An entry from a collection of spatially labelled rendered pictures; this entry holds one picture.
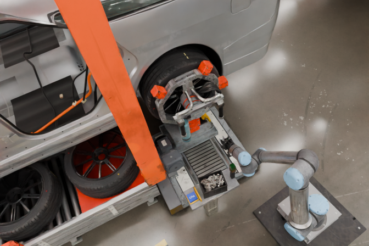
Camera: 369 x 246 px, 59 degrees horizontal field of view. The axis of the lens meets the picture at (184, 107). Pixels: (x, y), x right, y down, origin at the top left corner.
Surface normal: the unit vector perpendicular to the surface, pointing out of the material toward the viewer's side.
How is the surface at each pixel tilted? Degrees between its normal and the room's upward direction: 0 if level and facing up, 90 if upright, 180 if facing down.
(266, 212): 0
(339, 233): 0
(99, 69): 90
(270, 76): 0
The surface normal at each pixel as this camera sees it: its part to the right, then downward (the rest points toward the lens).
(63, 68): 0.29, 0.22
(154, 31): 0.44, 0.69
